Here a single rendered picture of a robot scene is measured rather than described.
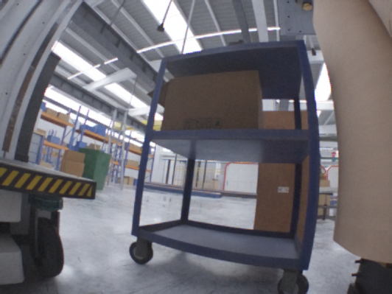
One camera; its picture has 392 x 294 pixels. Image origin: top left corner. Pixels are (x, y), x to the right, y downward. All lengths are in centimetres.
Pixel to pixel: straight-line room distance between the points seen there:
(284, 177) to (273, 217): 27
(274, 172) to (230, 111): 66
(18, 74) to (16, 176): 48
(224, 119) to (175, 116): 21
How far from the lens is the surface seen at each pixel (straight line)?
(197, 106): 77
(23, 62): 84
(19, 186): 43
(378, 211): 47
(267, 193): 126
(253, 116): 70
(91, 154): 403
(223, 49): 81
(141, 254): 80
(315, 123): 62
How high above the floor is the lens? 34
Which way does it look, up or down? 12 degrees up
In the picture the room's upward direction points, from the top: 7 degrees clockwise
